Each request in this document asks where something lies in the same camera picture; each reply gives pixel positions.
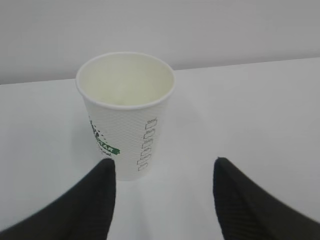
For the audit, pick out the white paper cup green print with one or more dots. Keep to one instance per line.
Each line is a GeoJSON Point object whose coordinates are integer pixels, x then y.
{"type": "Point", "coordinates": [126, 95]}

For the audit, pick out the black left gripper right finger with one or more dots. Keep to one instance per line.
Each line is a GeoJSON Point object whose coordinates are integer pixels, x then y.
{"type": "Point", "coordinates": [245, 211]}

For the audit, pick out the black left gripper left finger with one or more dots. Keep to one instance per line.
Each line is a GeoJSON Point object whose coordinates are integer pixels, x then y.
{"type": "Point", "coordinates": [84, 212]}

